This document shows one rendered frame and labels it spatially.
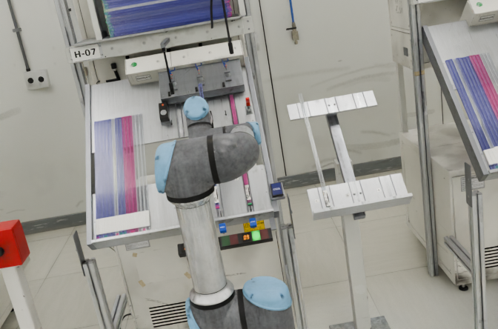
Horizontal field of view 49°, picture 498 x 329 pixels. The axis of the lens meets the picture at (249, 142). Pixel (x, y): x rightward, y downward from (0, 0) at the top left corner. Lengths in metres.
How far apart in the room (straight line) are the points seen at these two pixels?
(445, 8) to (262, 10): 1.50
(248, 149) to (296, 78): 2.61
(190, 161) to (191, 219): 0.15
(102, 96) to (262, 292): 1.25
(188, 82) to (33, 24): 1.92
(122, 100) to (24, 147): 1.92
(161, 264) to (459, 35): 1.59
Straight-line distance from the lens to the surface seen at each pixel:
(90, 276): 2.14
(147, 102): 2.27
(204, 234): 1.31
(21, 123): 4.10
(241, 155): 1.24
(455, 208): 2.52
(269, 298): 1.39
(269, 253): 2.39
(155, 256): 2.39
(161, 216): 2.02
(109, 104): 2.31
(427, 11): 2.61
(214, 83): 2.19
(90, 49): 2.34
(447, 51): 2.41
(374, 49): 3.94
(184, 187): 1.24
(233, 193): 2.01
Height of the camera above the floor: 1.53
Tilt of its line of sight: 17 degrees down
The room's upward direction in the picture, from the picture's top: 10 degrees counter-clockwise
